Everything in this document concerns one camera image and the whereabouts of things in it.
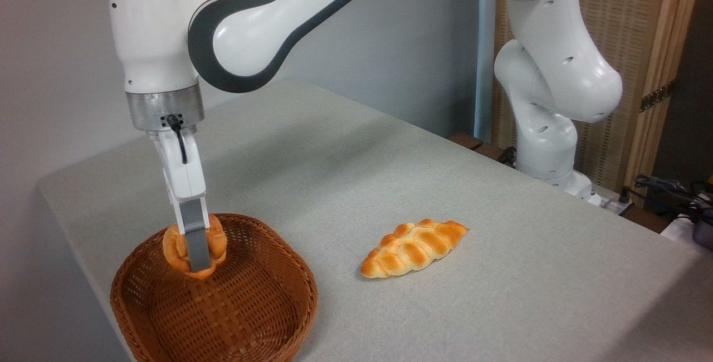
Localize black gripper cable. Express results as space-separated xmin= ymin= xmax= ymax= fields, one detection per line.
xmin=166 ymin=114 xmax=189 ymax=165

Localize bundle of black cables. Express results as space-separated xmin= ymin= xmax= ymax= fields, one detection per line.
xmin=633 ymin=174 xmax=713 ymax=213

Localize brown woven wicker basket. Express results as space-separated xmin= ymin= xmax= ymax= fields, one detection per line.
xmin=110 ymin=213 xmax=319 ymax=362

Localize round bread roll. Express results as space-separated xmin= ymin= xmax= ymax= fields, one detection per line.
xmin=162 ymin=214 xmax=228 ymax=281

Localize brass screen hinge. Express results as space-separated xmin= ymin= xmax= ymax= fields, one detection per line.
xmin=639 ymin=80 xmax=676 ymax=114

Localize long braided bread loaf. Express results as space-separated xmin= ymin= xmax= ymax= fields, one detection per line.
xmin=360 ymin=218 xmax=470 ymax=280

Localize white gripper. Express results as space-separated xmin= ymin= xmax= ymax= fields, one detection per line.
xmin=147 ymin=126 xmax=213 ymax=273

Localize grey tablecloth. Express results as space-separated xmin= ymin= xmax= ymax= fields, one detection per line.
xmin=37 ymin=80 xmax=713 ymax=362

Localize dark wooden board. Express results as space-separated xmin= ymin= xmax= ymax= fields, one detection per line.
xmin=447 ymin=133 xmax=517 ymax=167

